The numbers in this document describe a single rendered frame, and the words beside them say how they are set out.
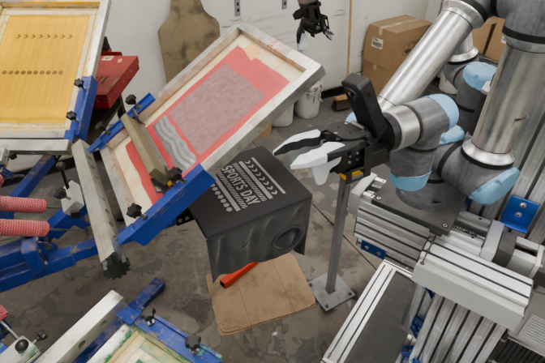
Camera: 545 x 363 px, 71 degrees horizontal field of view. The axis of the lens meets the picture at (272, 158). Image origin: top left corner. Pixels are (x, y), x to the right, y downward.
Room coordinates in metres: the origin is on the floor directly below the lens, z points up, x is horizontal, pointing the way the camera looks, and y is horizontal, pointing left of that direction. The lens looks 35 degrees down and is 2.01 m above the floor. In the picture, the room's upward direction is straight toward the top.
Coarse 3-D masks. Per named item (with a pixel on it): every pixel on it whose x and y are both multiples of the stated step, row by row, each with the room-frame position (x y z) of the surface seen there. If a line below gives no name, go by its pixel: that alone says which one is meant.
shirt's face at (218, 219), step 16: (240, 160) 1.47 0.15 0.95; (272, 160) 1.47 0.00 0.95; (272, 176) 1.36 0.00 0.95; (288, 176) 1.36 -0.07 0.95; (208, 192) 1.24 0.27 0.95; (288, 192) 1.24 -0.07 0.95; (304, 192) 1.24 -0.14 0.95; (192, 208) 1.14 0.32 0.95; (208, 208) 1.14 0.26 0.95; (224, 208) 1.14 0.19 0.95; (256, 208) 1.14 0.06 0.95; (272, 208) 1.14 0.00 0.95; (208, 224) 1.05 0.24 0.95; (224, 224) 1.05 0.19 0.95
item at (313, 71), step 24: (240, 24) 1.60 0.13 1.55; (216, 48) 1.54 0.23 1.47; (288, 48) 1.30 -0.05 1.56; (192, 72) 1.49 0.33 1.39; (312, 72) 1.12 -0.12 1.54; (168, 96) 1.43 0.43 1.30; (288, 96) 1.07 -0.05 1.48; (144, 120) 1.38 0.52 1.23; (264, 120) 1.03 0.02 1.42; (240, 144) 0.99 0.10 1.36; (120, 168) 1.17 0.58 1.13; (216, 168) 0.95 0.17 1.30; (120, 192) 1.01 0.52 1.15
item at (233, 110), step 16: (256, 80) 1.27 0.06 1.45; (272, 80) 1.23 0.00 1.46; (224, 96) 1.27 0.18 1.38; (240, 96) 1.23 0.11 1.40; (256, 96) 1.19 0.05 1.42; (272, 96) 1.15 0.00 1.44; (208, 112) 1.23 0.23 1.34; (224, 112) 1.19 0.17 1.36; (240, 112) 1.16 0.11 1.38; (192, 128) 1.19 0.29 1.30; (208, 128) 1.15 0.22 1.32; (224, 128) 1.12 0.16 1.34; (192, 144) 1.11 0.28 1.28; (208, 144) 1.08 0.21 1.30; (144, 176) 1.07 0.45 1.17
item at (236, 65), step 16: (240, 48) 1.51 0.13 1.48; (224, 64) 1.46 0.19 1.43; (240, 64) 1.41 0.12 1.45; (256, 64) 1.36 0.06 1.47; (208, 80) 1.41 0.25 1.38; (224, 80) 1.36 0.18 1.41; (240, 80) 1.32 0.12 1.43; (192, 96) 1.37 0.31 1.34; (208, 96) 1.32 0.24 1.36; (176, 112) 1.32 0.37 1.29; (192, 112) 1.28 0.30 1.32; (176, 128) 1.24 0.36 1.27; (128, 144) 1.28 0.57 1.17; (160, 144) 1.19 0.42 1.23
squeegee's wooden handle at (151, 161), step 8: (128, 120) 1.24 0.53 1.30; (128, 128) 1.19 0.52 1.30; (136, 128) 1.21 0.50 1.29; (136, 136) 1.13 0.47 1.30; (144, 136) 1.20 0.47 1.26; (136, 144) 1.09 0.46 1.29; (144, 144) 1.09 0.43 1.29; (144, 152) 1.03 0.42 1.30; (152, 152) 1.08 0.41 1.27; (144, 160) 1.00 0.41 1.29; (152, 160) 0.99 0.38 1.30; (152, 168) 0.95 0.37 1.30; (160, 168) 0.98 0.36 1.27; (152, 176) 0.94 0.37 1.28; (160, 176) 0.95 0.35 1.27
